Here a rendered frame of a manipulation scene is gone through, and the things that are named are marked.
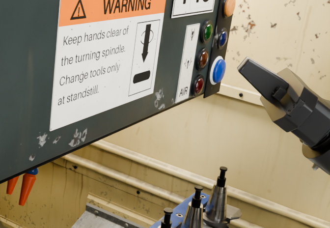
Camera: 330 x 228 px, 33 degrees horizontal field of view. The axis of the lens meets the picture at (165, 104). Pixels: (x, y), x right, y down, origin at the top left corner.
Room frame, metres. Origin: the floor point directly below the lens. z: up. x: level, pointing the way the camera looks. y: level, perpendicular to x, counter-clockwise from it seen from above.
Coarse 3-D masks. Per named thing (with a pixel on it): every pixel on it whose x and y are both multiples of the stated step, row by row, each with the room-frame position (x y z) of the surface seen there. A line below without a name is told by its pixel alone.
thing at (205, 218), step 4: (204, 208) 1.01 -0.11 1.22; (204, 216) 0.97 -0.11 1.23; (228, 216) 0.99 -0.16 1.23; (204, 220) 0.96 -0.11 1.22; (208, 220) 0.96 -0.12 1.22; (212, 220) 0.96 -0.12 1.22; (224, 220) 0.97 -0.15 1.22; (228, 220) 0.98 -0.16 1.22; (204, 224) 0.96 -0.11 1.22; (208, 224) 0.96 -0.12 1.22; (212, 224) 0.96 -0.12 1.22; (216, 224) 0.95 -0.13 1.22; (220, 224) 0.96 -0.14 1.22; (224, 224) 0.96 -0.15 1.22; (228, 224) 0.99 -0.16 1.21
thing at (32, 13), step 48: (0, 0) 0.34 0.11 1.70; (48, 0) 0.38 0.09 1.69; (0, 48) 0.35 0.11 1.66; (48, 48) 0.39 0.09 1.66; (0, 96) 0.35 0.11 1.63; (48, 96) 0.39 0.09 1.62; (144, 96) 0.52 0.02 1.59; (192, 96) 0.62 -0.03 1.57; (0, 144) 0.35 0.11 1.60; (48, 144) 0.39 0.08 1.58
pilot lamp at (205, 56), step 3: (204, 54) 0.62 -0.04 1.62; (207, 54) 0.63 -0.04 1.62; (201, 57) 0.62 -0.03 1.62; (204, 57) 0.62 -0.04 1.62; (207, 57) 0.63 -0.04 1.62; (201, 60) 0.62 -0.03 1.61; (204, 60) 0.62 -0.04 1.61; (207, 60) 0.63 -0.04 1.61; (201, 63) 0.62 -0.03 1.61; (204, 63) 0.62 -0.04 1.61; (201, 66) 0.62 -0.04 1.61; (204, 66) 0.63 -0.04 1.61
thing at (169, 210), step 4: (164, 208) 0.79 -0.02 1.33; (168, 208) 0.79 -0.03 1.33; (164, 212) 0.79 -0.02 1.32; (168, 212) 0.78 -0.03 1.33; (172, 212) 0.79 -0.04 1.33; (168, 216) 0.79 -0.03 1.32; (164, 220) 0.79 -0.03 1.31; (168, 220) 0.79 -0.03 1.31; (164, 224) 0.78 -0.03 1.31; (168, 224) 0.78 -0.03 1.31
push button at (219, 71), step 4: (220, 60) 0.66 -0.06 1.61; (216, 64) 0.66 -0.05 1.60; (220, 64) 0.66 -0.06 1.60; (224, 64) 0.67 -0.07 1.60; (216, 68) 0.65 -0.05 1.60; (220, 68) 0.66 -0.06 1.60; (224, 68) 0.67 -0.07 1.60; (216, 72) 0.65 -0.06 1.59; (220, 72) 0.66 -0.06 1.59; (224, 72) 0.67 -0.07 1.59; (216, 76) 0.65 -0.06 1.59; (220, 76) 0.66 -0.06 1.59; (216, 80) 0.66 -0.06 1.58; (220, 80) 0.67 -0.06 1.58
